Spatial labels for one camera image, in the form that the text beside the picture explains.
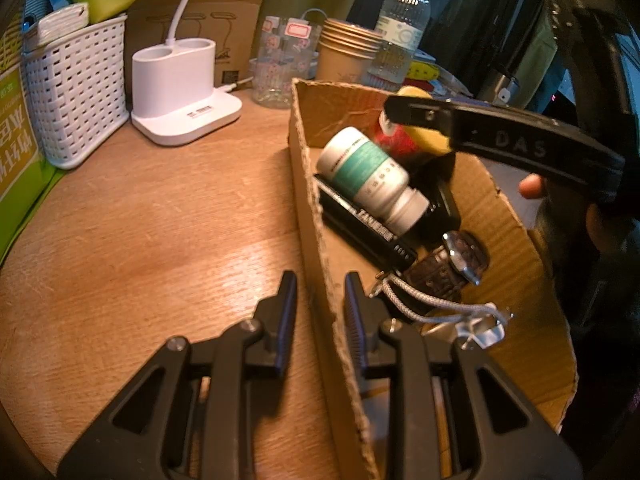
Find silver steel tumbler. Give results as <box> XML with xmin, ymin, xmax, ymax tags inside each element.
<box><xmin>475</xmin><ymin>70</ymin><xmax>526</xmax><ymax>108</ymax></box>

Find grey cord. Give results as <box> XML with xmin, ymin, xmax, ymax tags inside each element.
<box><xmin>375</xmin><ymin>270</ymin><xmax>513</xmax><ymax>326</ymax></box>

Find stack of brown paper cups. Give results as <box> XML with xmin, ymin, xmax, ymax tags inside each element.
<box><xmin>315</xmin><ymin>17</ymin><xmax>383</xmax><ymax>83</ymax></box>

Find white lamp cable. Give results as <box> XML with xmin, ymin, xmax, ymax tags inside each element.
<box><xmin>220</xmin><ymin>75</ymin><xmax>256</xmax><ymax>93</ymax></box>

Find yellow wipes pack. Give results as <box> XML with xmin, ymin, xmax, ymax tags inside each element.
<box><xmin>407</xmin><ymin>60</ymin><xmax>441</xmax><ymax>83</ymax></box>

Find white plastic basket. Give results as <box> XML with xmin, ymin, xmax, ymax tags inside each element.
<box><xmin>20</xmin><ymin>14</ymin><xmax>130</xmax><ymax>170</ymax></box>

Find clear plastic water bottle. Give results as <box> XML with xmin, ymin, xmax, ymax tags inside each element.
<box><xmin>361</xmin><ymin>0</ymin><xmax>432</xmax><ymax>92</ymax></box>

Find white desk lamp base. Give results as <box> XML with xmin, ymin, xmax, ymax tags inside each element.
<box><xmin>131</xmin><ymin>0</ymin><xmax>243</xmax><ymax>147</ymax></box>

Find brown cardboard box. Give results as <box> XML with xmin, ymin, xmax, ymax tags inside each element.
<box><xmin>287</xmin><ymin>77</ymin><xmax>581</xmax><ymax>480</ymax></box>

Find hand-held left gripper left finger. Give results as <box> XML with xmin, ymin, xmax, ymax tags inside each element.
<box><xmin>56</xmin><ymin>270</ymin><xmax>298</xmax><ymax>480</ymax></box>

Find person's right hand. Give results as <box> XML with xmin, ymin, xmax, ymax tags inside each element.
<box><xmin>518</xmin><ymin>174</ymin><xmax>547</xmax><ymax>202</ymax></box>

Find long black case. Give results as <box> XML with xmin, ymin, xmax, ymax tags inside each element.
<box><xmin>312</xmin><ymin>174</ymin><xmax>418</xmax><ymax>268</ymax></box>

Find olive hanging cloth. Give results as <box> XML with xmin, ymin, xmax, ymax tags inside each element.
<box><xmin>510</xmin><ymin>10</ymin><xmax>561</xmax><ymax>106</ymax></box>

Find red and yellow toy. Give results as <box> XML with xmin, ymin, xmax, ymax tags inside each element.
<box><xmin>377</xmin><ymin>85</ymin><xmax>451</xmax><ymax>161</ymax></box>

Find green printed carton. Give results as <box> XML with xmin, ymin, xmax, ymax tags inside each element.
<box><xmin>0</xmin><ymin>10</ymin><xmax>56</xmax><ymax>261</ymax></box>

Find white green-label pill bottle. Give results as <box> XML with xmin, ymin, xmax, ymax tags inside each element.
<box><xmin>316</xmin><ymin>127</ymin><xmax>431</xmax><ymax>236</ymax></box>

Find flat brown cardboard carton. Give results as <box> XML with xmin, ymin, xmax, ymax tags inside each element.
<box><xmin>125</xmin><ymin>0</ymin><xmax>278</xmax><ymax>91</ymax></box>

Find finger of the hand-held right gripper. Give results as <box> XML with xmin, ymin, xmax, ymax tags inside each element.
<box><xmin>382</xmin><ymin>94</ymin><xmax>628</xmax><ymax>196</ymax></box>

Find brown leather strap watch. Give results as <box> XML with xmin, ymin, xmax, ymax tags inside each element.
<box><xmin>402</xmin><ymin>230</ymin><xmax>490</xmax><ymax>303</ymax></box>

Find pink-print drinking glass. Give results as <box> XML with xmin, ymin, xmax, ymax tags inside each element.
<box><xmin>251</xmin><ymin>15</ymin><xmax>321</xmax><ymax>110</ymax></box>

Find white tissues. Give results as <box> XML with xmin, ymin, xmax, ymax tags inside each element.
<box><xmin>37</xmin><ymin>2</ymin><xmax>91</xmax><ymax>41</ymax></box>

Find person's right forearm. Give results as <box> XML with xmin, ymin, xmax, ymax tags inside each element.
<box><xmin>535</xmin><ymin>195</ymin><xmax>640</xmax><ymax>411</ymax></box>

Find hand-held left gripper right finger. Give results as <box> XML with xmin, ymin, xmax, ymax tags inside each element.
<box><xmin>344</xmin><ymin>272</ymin><xmax>585</xmax><ymax>480</ymax></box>

